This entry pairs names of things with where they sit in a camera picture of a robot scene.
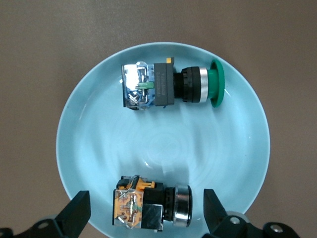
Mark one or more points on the orange push button switch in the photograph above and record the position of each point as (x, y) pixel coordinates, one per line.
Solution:
(153, 200)

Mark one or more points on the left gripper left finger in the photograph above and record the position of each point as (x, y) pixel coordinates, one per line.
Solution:
(62, 223)

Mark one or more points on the light blue round plate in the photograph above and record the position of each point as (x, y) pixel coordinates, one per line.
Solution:
(161, 141)

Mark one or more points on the green mushroom button switch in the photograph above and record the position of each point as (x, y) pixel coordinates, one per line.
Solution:
(163, 84)

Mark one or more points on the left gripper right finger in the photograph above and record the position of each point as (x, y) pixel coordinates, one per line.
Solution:
(223, 225)

